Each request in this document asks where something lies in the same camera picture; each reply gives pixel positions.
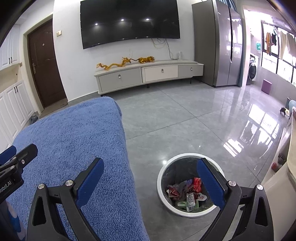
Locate white tv cabinet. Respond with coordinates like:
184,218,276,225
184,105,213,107
94,60,204,95

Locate dark brown door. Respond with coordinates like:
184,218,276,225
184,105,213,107
28,20,66,108

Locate purple stool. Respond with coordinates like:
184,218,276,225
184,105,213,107
261,79,272,94

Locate white trash bin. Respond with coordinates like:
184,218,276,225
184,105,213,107
157,153,224,218

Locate blue gloved left hand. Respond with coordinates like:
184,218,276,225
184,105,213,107
1,200,27,240

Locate grey slipper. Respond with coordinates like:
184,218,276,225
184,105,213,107
29,115,39,125

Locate golden dragon ornament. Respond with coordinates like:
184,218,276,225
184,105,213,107
96,57,134,70

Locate blue fluffy blanket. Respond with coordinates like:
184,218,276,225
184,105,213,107
8,97,149,240

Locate green paper wrapper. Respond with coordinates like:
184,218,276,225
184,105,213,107
176,201,199,212

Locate red white wrapper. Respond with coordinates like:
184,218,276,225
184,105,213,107
166,177,207,201

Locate clear labelled plastic bag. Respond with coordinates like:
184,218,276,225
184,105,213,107
186,192,196,212

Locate white wall cabinets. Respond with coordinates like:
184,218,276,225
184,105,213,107
1,25,34,151

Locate orange tiger ornament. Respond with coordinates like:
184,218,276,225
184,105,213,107
138,56,155,64

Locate grey refrigerator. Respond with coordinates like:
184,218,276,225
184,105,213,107
192,0,243,87

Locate black wall television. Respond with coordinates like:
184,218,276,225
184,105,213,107
80,0,180,49

